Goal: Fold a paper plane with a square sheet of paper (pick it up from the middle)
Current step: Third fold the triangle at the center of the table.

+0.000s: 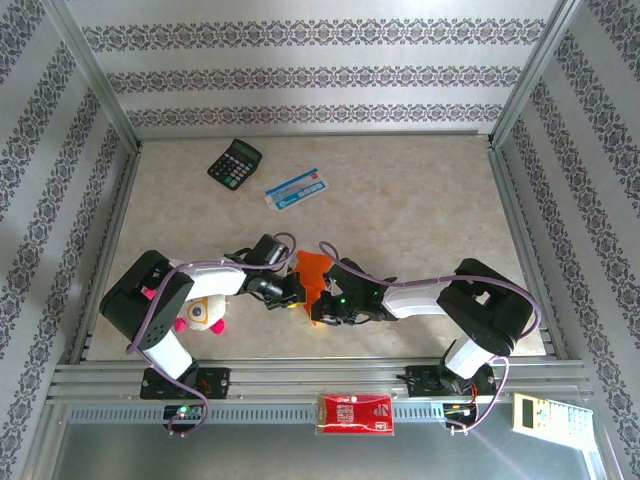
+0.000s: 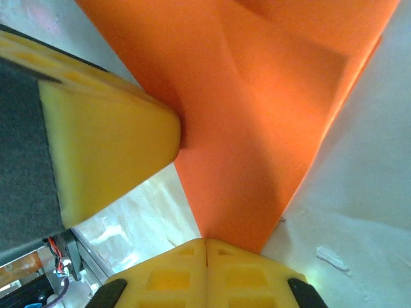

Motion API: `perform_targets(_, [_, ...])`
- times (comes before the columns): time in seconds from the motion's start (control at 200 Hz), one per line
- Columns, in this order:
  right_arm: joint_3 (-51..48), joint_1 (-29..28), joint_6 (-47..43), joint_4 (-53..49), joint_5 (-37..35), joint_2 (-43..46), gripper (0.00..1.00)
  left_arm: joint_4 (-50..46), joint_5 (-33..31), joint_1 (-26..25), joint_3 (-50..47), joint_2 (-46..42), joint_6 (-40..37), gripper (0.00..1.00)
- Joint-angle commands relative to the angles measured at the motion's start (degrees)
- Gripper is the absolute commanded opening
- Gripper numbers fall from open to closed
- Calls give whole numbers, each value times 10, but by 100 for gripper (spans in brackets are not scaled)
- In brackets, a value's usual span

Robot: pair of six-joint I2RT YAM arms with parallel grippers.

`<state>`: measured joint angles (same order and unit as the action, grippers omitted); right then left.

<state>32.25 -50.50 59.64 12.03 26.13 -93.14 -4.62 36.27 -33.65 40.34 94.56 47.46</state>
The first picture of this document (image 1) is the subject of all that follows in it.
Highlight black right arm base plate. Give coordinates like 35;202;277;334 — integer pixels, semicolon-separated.
397;363;499;400

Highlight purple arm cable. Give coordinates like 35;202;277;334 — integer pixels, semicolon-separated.
318;241;544;435
124;230;299;439

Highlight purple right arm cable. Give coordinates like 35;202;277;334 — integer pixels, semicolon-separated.
318;241;544;435

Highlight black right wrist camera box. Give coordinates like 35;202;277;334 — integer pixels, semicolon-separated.
327;259;374;295

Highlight grey metal sheet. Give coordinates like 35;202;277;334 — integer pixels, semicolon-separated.
49;422;601;480

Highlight red packet in clear sleeve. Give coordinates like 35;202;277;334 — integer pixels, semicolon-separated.
313;391;396;437

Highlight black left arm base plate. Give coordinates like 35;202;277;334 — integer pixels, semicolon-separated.
139;366;232;401

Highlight aluminium side rail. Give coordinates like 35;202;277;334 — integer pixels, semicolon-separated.
67;144;144;366
487;142;571;361

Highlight white pink plush toy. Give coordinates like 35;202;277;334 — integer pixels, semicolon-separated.
142;285;229;335

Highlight aluminium wall rail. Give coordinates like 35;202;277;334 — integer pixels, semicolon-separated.
134;130;494;142

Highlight blue white paper card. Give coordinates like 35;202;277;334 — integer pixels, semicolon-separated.
263;167;330;212

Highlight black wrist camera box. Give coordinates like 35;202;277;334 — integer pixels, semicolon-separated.
327;259;374;295
249;233;290;266

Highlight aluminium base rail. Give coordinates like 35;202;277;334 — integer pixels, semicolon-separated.
47;357;594;401

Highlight grey slotted cable duct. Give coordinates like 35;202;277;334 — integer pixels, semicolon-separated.
64;402;481;424

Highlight orange cloth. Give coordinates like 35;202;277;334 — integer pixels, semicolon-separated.
289;249;334;327

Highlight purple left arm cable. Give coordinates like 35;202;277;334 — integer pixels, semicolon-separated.
124;230;299;439

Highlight beige remote control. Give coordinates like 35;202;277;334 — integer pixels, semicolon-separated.
510;392;595;449

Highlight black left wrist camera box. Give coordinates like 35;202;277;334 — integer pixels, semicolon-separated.
249;233;290;266

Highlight black calculator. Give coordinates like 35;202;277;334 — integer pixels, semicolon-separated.
206;138;264;192

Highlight aluminium frame post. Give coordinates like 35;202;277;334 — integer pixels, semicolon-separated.
42;0;144;151
487;0;591;149

